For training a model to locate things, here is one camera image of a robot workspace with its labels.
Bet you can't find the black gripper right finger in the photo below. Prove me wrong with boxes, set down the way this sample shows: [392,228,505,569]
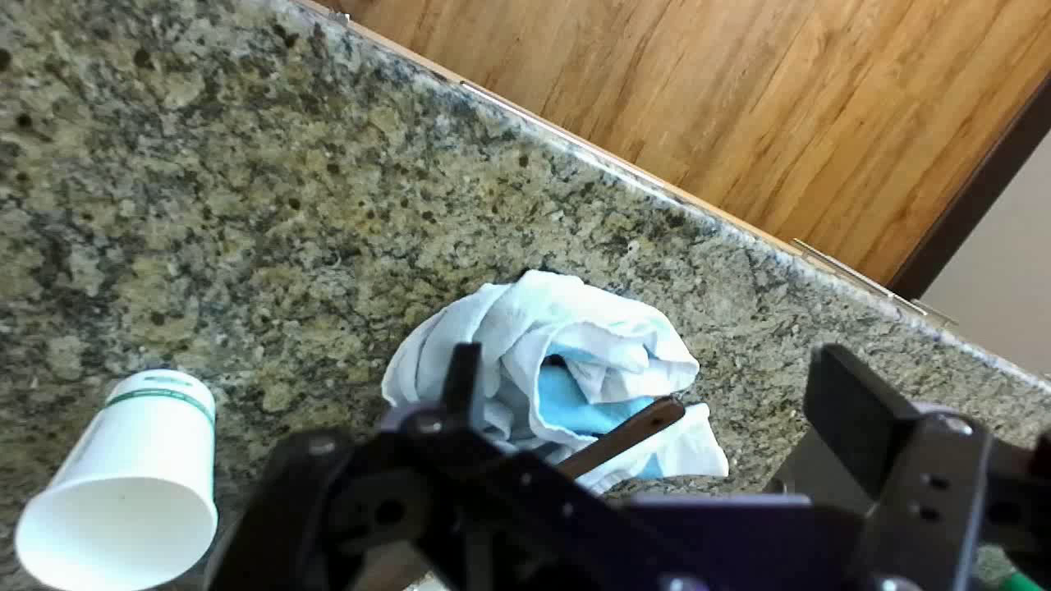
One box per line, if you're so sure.
[801,340,929,518]

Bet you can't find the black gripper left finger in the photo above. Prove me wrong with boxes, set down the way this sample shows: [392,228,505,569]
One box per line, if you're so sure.
[439,340,487,433]

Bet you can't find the white and blue cloth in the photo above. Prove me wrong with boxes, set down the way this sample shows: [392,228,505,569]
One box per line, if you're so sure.
[379,268,734,495]

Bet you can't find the white paper cup green band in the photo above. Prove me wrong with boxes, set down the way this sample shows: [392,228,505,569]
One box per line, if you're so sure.
[14,366,220,591]

